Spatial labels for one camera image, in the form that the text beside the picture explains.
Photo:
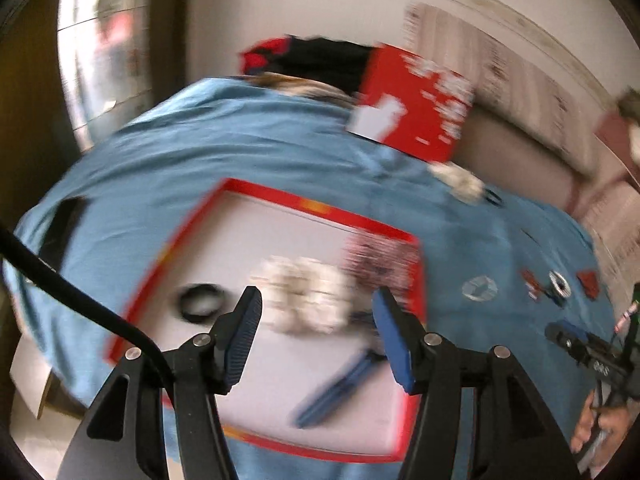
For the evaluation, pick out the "cardboard piece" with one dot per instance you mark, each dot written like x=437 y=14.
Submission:
x=30 y=375

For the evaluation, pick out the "white patterned scrunchie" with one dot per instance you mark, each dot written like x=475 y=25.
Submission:
x=300 y=300

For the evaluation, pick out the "striped beige cushion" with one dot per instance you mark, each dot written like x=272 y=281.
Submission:
x=500 y=60

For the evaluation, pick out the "blue cloth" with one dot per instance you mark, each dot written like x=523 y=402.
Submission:
x=250 y=150

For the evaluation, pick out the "black and red cloth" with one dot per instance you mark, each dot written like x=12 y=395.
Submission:
x=310 y=60

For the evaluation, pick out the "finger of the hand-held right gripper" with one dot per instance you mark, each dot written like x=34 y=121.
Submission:
x=575 y=342

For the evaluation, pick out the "red dotted scrunchie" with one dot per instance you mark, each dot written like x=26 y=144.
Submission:
x=589 y=282

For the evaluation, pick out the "bright window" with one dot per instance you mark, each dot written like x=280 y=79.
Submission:
x=100 y=60

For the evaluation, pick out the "brown sofa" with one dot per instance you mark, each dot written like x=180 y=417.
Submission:
x=510 y=140

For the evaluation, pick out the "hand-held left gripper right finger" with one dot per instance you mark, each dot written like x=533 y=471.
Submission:
x=395 y=342

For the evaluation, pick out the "beige patterned cloth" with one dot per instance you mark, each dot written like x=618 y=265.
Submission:
x=305 y=89

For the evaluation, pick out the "cream fluffy scrunchie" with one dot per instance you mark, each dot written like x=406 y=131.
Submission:
x=457 y=180

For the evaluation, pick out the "red cardboard box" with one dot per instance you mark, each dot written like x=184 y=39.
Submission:
x=415 y=105

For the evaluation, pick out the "red plaid scrunchie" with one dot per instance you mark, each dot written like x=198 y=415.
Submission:
x=380 y=260

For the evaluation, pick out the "red hair clip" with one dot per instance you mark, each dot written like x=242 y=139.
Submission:
x=531 y=282

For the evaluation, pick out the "dark bobby pin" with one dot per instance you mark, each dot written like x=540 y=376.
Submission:
x=530 y=235

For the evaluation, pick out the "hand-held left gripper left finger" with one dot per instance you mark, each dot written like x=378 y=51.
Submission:
x=244 y=332

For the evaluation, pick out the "person's right hand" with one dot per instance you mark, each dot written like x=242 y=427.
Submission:
x=582 y=432

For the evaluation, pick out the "red tray box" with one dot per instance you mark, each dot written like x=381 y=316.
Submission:
x=280 y=222

